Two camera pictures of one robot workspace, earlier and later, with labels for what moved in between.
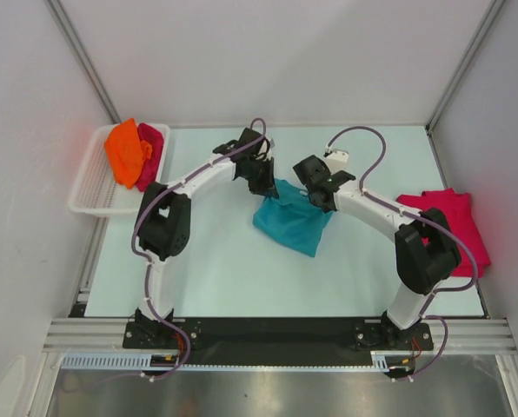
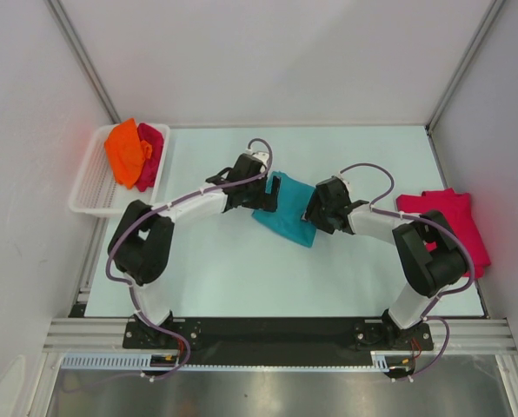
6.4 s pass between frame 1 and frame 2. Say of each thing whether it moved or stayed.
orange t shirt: stayed
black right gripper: moved
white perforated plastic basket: stayed
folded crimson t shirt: stayed
